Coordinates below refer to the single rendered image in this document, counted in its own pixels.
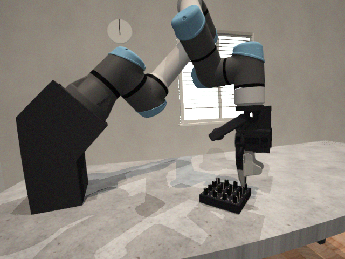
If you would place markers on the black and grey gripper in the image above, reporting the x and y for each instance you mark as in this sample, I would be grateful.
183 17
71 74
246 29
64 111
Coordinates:
254 136

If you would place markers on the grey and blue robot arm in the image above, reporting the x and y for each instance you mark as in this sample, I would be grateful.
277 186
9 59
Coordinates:
121 73

